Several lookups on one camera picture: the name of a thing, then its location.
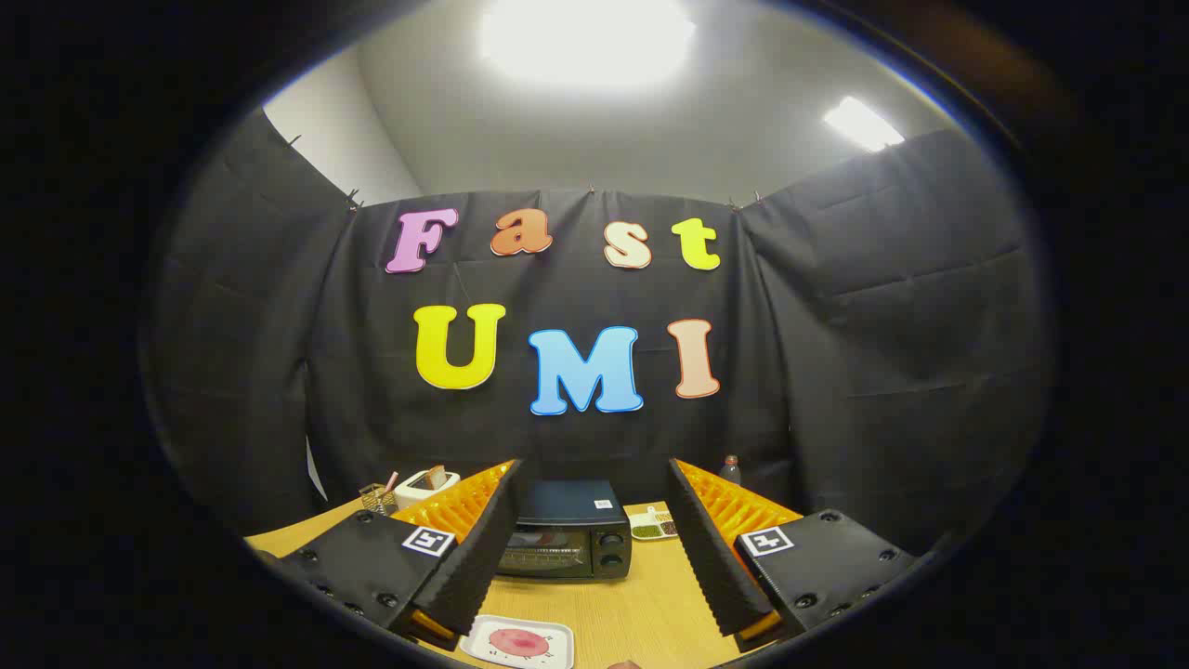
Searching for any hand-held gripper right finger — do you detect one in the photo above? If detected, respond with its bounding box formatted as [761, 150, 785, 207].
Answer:
[665, 457, 921, 653]

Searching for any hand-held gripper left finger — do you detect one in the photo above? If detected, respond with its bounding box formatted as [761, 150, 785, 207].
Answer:
[255, 457, 527, 651]

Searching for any pink round ham slice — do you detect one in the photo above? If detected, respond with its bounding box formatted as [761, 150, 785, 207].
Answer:
[488, 628, 549, 657]

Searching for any black toaster oven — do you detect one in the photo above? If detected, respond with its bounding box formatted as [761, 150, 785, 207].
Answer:
[497, 479, 634, 582]

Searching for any white square plate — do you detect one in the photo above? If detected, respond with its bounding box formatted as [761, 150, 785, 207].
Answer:
[459, 614, 575, 669]

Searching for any white bread toaster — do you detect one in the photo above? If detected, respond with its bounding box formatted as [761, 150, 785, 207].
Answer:
[394, 467, 462, 510]

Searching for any white divided snack dish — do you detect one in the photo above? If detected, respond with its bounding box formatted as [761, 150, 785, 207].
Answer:
[629, 506, 679, 542]

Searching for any large ceiling light panel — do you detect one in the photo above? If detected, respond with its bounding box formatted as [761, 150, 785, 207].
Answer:
[478, 0, 698, 89]

